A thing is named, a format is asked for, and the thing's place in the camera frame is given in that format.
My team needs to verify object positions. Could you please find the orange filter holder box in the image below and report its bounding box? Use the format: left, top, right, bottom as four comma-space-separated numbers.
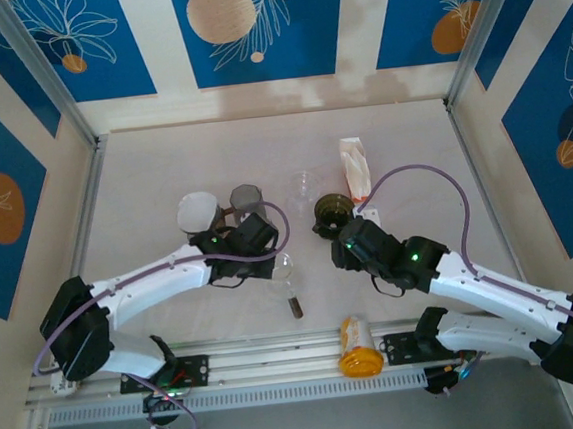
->
337, 135, 376, 206

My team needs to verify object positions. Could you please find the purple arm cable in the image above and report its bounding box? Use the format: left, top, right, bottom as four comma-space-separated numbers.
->
19, 198, 303, 378
355, 148, 573, 391

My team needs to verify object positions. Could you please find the aluminium table side rail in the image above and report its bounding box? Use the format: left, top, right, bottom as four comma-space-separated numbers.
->
53, 134, 122, 285
444, 97, 527, 286

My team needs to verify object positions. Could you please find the white paper coffee filter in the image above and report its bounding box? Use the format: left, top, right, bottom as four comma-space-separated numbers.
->
174, 189, 222, 234

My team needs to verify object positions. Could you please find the grey translucent measuring cup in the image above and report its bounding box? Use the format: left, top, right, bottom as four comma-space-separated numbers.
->
227, 182, 268, 220

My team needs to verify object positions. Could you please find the clear glass server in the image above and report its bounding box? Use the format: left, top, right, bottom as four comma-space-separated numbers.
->
285, 168, 325, 215

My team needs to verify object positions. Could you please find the slotted grey cable duct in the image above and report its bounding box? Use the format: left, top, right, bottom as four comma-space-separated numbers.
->
46, 366, 430, 428

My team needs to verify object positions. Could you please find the white paper filter stack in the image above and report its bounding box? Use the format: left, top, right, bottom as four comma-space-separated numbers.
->
338, 137, 373, 199

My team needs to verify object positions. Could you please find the base wire bundle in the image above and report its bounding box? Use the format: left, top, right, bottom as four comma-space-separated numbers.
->
139, 367, 197, 414
422, 352, 490, 400

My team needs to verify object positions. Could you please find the aluminium frame post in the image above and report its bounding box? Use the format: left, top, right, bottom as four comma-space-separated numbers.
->
0, 0, 101, 158
433, 0, 543, 111

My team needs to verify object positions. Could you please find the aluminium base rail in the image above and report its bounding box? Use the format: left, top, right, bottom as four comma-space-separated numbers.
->
22, 313, 486, 407

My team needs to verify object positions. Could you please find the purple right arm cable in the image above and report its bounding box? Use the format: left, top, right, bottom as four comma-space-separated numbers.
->
355, 148, 573, 391

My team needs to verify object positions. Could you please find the purple cable loop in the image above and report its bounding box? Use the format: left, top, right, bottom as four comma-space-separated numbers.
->
141, 382, 202, 429

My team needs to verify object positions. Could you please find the olive green coffee dripper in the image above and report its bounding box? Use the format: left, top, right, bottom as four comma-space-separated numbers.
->
308, 191, 358, 241

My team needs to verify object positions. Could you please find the glass spoon with brown handle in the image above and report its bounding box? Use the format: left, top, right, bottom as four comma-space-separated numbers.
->
268, 251, 307, 322

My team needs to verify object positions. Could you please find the orange lidded plastic jar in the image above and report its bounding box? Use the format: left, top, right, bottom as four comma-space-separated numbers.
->
333, 312, 386, 381

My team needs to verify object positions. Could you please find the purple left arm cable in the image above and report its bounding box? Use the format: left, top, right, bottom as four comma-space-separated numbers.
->
19, 198, 303, 378

